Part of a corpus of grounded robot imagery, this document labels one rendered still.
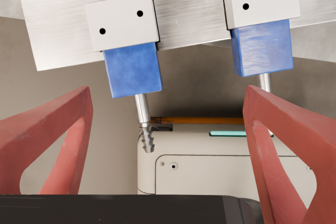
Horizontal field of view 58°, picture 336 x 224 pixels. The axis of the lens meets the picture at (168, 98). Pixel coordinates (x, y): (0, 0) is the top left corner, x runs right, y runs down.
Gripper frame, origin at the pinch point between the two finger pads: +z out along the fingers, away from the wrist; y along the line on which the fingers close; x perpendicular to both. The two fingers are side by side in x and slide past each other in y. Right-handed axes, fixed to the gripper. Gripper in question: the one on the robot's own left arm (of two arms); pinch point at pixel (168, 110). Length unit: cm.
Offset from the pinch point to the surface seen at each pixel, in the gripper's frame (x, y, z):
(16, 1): 2.3, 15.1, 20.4
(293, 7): 0.0, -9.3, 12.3
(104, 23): 1.1, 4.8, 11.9
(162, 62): 47, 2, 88
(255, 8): 0.1, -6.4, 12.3
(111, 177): 87, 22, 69
